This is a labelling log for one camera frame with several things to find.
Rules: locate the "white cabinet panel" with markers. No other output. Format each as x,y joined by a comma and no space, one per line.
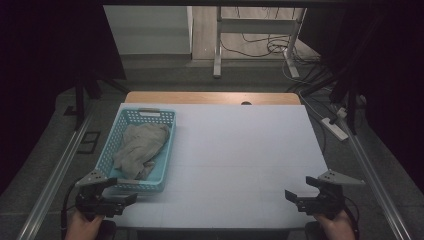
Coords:
150,30

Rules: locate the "black floor plate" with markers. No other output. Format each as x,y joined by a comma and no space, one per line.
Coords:
89,142

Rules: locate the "white metal desk frame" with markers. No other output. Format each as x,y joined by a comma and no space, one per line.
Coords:
218,50

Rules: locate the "person's right hand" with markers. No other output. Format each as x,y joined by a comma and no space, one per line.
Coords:
335,228

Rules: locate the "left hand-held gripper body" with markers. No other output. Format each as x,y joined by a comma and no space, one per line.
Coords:
96,203

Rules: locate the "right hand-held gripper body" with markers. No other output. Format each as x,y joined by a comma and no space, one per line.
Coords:
325,201

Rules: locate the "black metal stand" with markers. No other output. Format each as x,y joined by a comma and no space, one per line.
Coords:
351,106
79,100

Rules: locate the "aluminium rail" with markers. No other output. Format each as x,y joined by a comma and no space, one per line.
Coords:
376,180
53,183

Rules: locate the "wooden table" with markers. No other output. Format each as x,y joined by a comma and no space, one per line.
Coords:
200,97

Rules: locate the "white power strip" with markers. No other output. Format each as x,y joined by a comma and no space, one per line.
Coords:
335,129

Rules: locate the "white foam board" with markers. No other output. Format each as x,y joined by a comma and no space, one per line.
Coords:
240,156

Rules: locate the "light blue plastic basket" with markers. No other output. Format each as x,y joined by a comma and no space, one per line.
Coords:
166,146

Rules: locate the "grey cloth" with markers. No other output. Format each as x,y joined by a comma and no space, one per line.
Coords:
141,148

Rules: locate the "dark curtain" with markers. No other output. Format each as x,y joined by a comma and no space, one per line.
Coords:
40,66
393,66

